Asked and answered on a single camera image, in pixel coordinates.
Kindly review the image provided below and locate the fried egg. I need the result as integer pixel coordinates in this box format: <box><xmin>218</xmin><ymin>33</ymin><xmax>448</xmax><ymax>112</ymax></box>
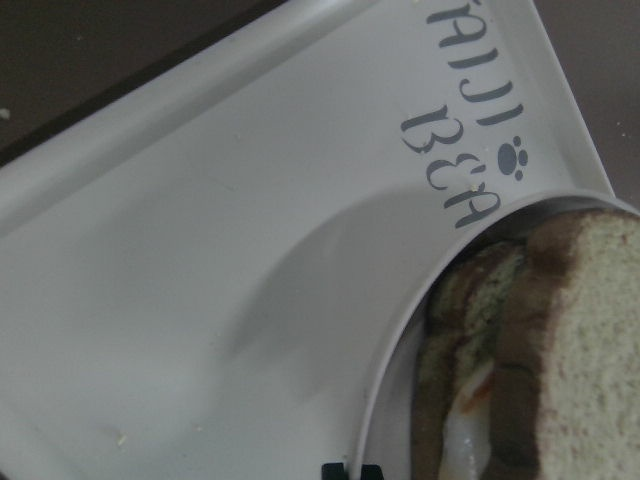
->
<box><xmin>438</xmin><ymin>361</ymin><xmax>494</xmax><ymax>480</ymax></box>

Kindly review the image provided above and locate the bread slice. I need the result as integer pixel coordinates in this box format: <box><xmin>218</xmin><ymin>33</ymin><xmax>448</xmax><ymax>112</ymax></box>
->
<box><xmin>484</xmin><ymin>210</ymin><xmax>639</xmax><ymax>479</ymax></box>
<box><xmin>412</xmin><ymin>242</ymin><xmax>525</xmax><ymax>433</ymax></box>

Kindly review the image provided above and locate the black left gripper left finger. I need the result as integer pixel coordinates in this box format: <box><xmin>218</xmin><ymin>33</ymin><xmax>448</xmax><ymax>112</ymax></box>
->
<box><xmin>321</xmin><ymin>462</ymin><xmax>346</xmax><ymax>480</ymax></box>

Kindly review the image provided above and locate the white bowl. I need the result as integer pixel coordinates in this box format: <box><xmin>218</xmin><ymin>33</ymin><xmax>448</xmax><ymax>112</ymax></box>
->
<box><xmin>348</xmin><ymin>189</ymin><xmax>639</xmax><ymax>479</ymax></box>

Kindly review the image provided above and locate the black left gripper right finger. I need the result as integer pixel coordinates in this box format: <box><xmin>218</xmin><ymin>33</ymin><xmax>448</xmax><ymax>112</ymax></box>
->
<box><xmin>360</xmin><ymin>464</ymin><xmax>384</xmax><ymax>480</ymax></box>

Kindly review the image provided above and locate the white bear tray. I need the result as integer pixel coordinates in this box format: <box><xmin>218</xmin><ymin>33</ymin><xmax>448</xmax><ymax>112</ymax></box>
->
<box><xmin>1</xmin><ymin>1</ymin><xmax>612</xmax><ymax>479</ymax></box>

